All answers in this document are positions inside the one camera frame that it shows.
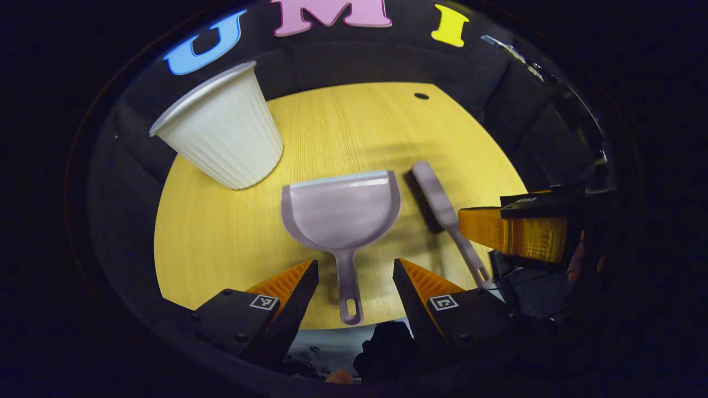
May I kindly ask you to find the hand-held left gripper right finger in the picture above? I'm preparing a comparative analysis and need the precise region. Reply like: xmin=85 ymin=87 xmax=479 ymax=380
xmin=393 ymin=258 xmax=520 ymax=360

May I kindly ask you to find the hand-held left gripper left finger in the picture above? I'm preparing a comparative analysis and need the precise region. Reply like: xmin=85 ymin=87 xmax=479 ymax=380
xmin=191 ymin=259 xmax=320 ymax=368

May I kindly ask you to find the lilac small broom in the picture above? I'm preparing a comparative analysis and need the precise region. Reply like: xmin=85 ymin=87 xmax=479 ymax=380
xmin=405 ymin=161 xmax=493 ymax=290

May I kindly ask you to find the lilac plastic dustpan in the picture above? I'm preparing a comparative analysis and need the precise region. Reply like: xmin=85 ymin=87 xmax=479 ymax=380
xmin=280 ymin=170 xmax=402 ymax=326

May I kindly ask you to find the white ribbed garbage bin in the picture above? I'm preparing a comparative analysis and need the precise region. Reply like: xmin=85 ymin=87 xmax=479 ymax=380
xmin=149 ymin=61 xmax=284 ymax=190

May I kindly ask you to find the metal frame rail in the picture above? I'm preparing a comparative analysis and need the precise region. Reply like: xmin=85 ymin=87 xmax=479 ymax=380
xmin=481 ymin=34 xmax=545 ymax=81

